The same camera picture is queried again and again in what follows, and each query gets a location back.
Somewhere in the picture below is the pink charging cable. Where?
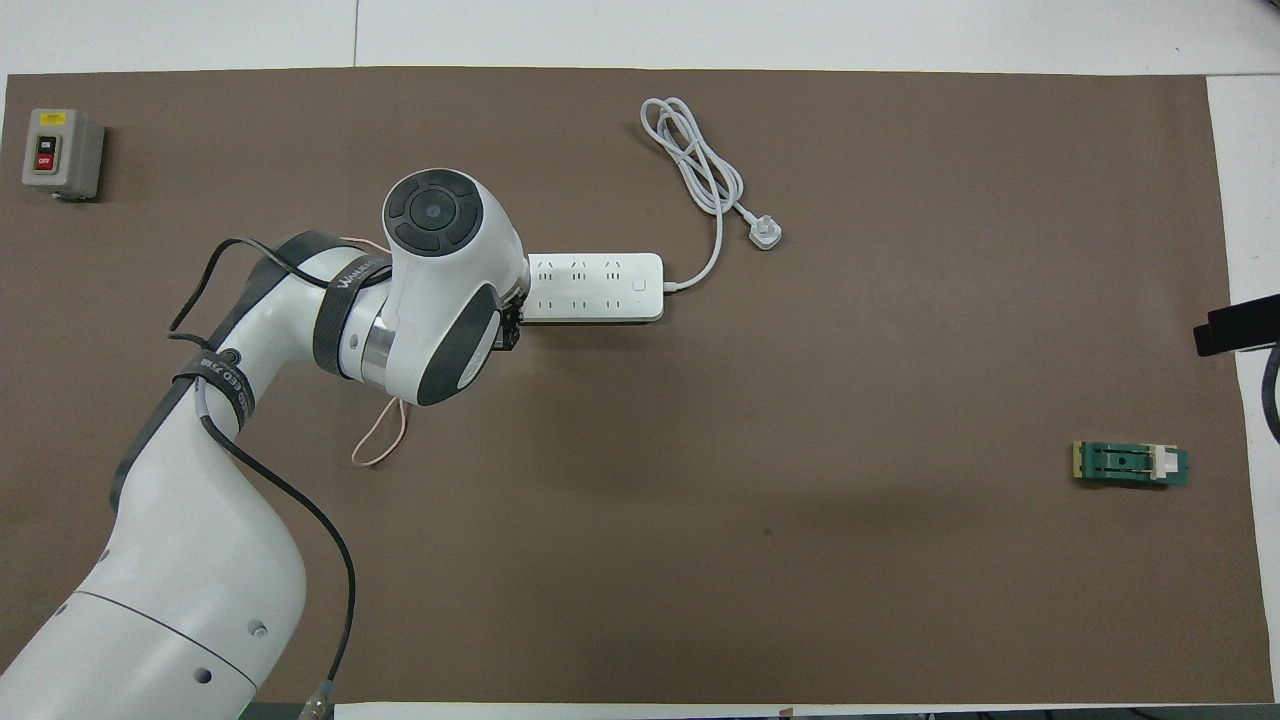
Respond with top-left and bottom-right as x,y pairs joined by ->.
340,234 -> 409,469

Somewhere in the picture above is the white power strip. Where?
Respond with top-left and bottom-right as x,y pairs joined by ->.
520,252 -> 665,324

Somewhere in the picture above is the brown table mat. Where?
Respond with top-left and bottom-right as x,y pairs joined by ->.
0,66 -> 1273,704

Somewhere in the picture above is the green knife switch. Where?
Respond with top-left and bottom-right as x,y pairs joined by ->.
1072,440 -> 1191,489

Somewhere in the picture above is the white power cord with plug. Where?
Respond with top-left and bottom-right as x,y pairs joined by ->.
640,96 -> 784,294

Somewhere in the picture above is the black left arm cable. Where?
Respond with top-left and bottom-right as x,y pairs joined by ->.
165,236 -> 358,720

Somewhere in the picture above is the grey push-button switch box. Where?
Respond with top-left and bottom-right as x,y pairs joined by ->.
22,107 -> 106,202

